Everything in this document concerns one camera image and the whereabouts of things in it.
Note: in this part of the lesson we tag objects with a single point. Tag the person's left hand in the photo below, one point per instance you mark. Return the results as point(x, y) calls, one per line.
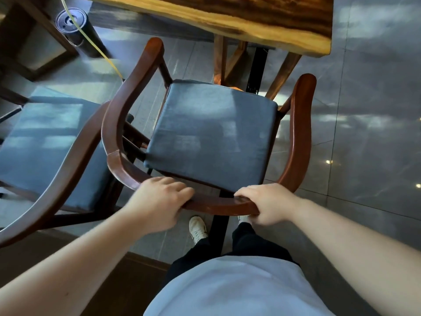
point(158, 207)

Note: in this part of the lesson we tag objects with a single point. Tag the person's right hand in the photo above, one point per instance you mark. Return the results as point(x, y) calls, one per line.
point(274, 205)

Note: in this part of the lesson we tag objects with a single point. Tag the person's right fingers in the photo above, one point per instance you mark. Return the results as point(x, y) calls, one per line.
point(248, 193)

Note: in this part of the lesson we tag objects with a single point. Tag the person's left fingers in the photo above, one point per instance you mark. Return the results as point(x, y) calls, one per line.
point(177, 190)

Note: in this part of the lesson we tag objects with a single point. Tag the reddish brown wooden armchair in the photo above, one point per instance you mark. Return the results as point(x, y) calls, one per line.
point(301, 128)

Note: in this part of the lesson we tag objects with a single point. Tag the person's right forearm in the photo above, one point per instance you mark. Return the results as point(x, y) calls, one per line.
point(355, 246)

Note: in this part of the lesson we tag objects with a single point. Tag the person's left forearm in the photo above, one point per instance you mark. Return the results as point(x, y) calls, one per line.
point(69, 263)

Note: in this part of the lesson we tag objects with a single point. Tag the white shoe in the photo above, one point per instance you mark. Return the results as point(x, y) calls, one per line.
point(244, 218)
point(198, 229)

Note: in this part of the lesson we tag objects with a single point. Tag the black trousers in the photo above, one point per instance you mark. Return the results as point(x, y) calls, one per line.
point(250, 241)

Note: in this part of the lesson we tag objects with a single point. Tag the dark grey seat cushion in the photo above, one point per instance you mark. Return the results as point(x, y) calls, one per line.
point(210, 134)
point(42, 141)

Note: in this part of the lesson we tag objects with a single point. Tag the white shirt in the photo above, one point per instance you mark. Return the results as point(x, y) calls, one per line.
point(236, 289)

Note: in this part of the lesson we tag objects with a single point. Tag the dark brown wooden armchair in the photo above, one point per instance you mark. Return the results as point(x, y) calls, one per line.
point(62, 180)

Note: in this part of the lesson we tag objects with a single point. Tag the live-edge wooden table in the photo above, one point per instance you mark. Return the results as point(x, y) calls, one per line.
point(236, 16)

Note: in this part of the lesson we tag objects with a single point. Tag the black cylindrical bin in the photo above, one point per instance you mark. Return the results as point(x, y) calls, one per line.
point(74, 27)

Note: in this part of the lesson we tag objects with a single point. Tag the dark wooden stool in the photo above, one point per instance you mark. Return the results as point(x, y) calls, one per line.
point(29, 29)

